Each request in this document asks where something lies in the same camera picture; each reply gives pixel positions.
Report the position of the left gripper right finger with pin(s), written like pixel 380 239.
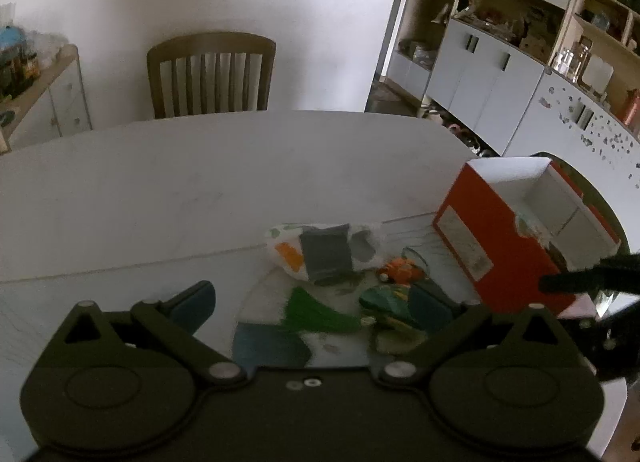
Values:
pixel 447 326

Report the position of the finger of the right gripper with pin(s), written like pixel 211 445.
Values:
pixel 617 273

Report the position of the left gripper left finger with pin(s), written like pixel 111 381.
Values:
pixel 168 327

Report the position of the teal green fabric toy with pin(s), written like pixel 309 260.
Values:
pixel 387 300

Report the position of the orange toy figure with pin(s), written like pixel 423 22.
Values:
pixel 401 271

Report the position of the red white cardboard box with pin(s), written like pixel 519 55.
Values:
pixel 511 220

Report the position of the white patchwork cloth bag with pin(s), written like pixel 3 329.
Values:
pixel 315 252

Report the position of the copper bottle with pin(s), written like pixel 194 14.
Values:
pixel 629 113

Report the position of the white curved sticker cabinet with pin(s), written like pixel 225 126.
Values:
pixel 563 121

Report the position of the glass jar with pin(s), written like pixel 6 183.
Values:
pixel 562 61

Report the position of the white drawer sideboard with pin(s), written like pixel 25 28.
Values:
pixel 54 106

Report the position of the dark wooden chair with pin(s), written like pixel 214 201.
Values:
pixel 209 73

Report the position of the light blue cabinet unit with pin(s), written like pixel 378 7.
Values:
pixel 478 61

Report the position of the blue globe toy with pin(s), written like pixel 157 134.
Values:
pixel 11 37

